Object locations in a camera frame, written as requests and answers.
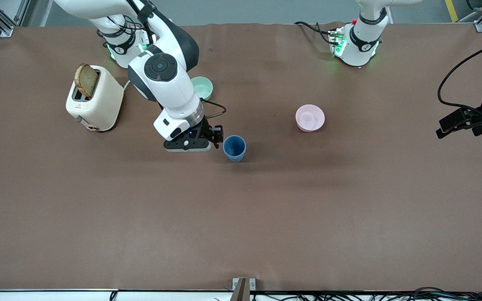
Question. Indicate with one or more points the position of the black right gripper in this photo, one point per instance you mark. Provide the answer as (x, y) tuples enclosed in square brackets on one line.
[(206, 129)]

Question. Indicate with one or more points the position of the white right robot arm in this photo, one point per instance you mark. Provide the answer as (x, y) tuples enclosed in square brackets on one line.
[(174, 92)]

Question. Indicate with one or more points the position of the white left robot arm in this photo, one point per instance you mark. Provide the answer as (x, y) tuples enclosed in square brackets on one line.
[(360, 46)]

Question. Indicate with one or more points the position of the mint green bowl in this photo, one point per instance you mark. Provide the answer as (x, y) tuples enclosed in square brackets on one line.
[(204, 88)]

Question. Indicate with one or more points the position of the brown table mat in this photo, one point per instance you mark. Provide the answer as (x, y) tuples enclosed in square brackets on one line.
[(241, 225)]

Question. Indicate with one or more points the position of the pink bowl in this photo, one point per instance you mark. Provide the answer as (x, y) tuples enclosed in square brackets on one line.
[(310, 118)]

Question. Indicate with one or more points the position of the cream white toaster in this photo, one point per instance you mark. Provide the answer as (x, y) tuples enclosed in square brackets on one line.
[(105, 104)]

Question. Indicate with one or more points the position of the brown bread slice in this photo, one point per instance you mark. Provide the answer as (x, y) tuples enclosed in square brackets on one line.
[(86, 80)]

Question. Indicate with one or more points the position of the grey metal bracket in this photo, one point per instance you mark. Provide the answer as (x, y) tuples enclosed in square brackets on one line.
[(236, 283)]

